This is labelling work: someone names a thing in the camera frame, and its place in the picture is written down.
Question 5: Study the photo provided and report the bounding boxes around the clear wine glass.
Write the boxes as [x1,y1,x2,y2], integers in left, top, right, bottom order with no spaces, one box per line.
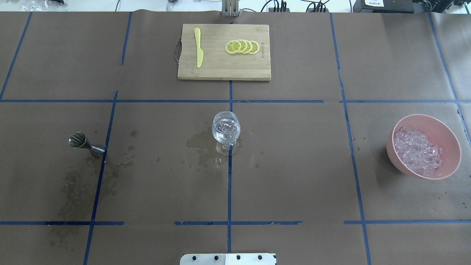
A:
[212,111,241,156]

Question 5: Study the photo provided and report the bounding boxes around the aluminium frame post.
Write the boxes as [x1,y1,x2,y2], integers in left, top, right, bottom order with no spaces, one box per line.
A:
[222,0,240,17]

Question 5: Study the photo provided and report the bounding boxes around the steel cocktail jigger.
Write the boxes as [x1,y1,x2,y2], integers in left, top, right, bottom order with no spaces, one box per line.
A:
[68,131,105,157]

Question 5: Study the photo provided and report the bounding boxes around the black box with label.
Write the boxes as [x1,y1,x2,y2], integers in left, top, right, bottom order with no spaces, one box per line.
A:
[352,0,414,14]

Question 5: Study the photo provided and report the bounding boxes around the bamboo cutting board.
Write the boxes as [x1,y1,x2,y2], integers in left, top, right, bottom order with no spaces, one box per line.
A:
[178,24,272,82]

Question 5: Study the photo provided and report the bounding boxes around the pink bowl of ice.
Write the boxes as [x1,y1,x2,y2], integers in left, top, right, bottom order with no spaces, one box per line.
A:
[386,114,461,180]

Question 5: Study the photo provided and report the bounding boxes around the yellow plastic knife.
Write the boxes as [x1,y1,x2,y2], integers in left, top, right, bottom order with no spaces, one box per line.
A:
[194,28,205,68]

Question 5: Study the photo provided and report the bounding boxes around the lemon slices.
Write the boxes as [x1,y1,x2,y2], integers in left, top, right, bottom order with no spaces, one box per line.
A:
[225,39,261,55]

